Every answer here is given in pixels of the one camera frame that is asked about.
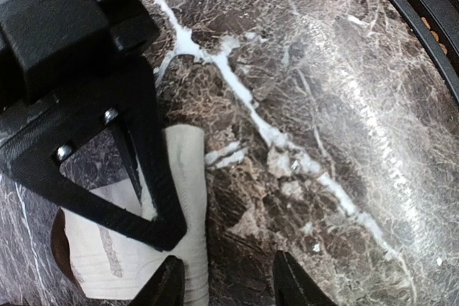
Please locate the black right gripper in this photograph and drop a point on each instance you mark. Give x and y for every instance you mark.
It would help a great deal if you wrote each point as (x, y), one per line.
(44, 43)

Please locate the white brown striped sock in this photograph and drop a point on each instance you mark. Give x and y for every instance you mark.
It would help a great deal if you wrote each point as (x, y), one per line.
(106, 265)

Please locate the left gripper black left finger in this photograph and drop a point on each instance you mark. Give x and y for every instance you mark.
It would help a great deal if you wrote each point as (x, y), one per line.
(166, 287)

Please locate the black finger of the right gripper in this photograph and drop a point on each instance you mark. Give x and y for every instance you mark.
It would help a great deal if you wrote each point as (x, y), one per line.
(37, 139)
(133, 120)

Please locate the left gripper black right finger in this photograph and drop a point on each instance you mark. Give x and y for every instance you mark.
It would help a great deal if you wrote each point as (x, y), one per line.
(293, 286)

